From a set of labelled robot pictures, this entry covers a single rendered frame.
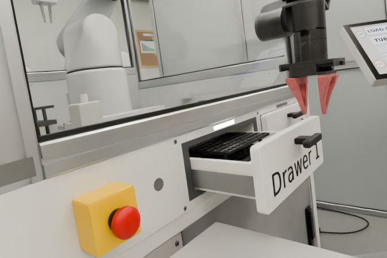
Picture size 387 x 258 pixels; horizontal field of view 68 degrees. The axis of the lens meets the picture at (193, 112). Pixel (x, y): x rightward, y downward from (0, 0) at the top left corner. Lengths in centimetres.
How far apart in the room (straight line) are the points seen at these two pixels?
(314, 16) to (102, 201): 45
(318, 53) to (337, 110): 167
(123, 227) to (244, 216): 44
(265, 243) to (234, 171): 13
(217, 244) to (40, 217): 29
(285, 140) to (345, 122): 170
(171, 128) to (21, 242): 27
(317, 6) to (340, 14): 164
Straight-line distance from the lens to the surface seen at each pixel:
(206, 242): 55
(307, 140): 54
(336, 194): 240
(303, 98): 60
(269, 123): 80
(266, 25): 60
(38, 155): 40
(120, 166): 46
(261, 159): 46
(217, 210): 67
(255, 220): 83
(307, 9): 57
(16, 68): 40
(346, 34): 142
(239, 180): 51
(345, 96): 220
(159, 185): 51
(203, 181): 56
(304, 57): 56
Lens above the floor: 104
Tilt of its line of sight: 6 degrees down
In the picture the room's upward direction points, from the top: 8 degrees counter-clockwise
